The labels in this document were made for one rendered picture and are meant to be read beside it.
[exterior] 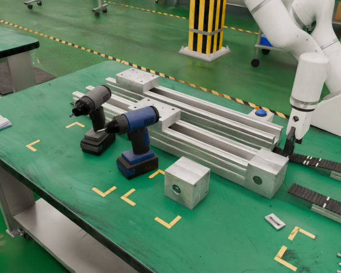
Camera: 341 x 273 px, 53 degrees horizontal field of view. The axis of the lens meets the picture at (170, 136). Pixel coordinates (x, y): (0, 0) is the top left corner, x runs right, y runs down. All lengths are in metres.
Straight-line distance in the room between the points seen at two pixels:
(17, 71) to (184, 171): 1.80
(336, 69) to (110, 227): 1.04
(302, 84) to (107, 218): 0.69
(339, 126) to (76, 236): 1.24
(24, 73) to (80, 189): 1.62
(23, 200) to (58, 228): 0.25
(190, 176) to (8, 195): 1.09
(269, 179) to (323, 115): 0.52
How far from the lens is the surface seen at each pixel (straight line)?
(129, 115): 1.02
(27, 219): 1.88
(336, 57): 1.52
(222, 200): 1.05
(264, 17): 1.10
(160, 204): 1.02
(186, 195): 0.99
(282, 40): 1.09
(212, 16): 4.32
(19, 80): 2.61
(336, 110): 1.45
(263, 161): 1.07
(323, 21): 1.52
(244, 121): 1.31
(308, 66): 1.09
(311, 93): 1.12
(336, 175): 1.24
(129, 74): 1.54
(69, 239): 1.73
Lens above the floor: 1.49
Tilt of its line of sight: 33 degrees down
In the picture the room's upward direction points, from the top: 1 degrees clockwise
